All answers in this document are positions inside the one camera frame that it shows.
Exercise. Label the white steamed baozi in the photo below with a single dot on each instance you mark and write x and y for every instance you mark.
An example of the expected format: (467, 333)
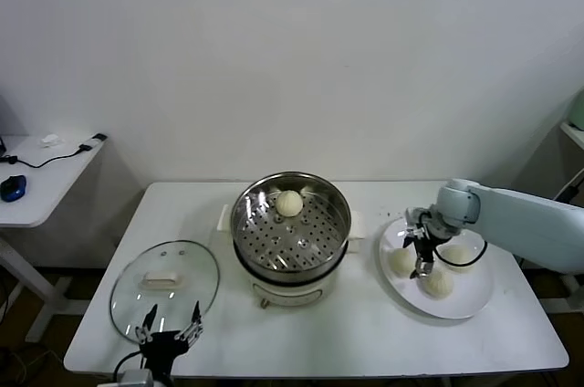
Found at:
(288, 203)
(458, 255)
(400, 263)
(439, 285)

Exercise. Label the dark crumb specks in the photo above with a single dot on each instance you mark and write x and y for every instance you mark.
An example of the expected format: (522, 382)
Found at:
(388, 213)

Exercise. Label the white side table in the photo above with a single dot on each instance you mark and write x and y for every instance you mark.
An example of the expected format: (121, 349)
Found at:
(45, 186)

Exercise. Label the pale green container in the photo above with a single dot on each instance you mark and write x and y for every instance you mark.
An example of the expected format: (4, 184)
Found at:
(577, 111)

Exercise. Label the cream electric cooking pot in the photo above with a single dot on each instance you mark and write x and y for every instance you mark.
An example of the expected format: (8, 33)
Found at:
(283, 292)

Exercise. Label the stainless steel steamer basket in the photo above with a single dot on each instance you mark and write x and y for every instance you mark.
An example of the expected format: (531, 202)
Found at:
(292, 241)

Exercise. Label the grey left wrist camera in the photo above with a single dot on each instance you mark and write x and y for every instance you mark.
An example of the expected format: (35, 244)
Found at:
(134, 379)

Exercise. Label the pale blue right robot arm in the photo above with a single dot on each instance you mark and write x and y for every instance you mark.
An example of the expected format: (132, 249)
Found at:
(524, 218)

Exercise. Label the white shelf board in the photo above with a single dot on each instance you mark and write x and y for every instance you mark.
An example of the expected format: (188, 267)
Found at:
(574, 133)

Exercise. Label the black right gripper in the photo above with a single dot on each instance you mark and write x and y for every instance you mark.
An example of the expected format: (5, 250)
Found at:
(426, 247)

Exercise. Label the white round plate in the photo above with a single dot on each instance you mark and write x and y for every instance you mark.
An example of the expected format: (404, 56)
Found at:
(456, 305)

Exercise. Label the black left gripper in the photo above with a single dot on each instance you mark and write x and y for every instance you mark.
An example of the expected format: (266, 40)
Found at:
(164, 348)

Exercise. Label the small white plastic piece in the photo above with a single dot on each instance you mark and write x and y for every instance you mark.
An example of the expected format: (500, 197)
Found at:
(50, 141)

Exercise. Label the blue computer mouse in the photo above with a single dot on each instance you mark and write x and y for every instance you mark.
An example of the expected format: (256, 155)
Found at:
(13, 188)

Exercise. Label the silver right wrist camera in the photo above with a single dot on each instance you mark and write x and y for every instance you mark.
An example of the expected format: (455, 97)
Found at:
(414, 216)

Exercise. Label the grey usb adapter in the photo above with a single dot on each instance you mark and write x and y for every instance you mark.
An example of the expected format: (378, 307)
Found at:
(95, 140)

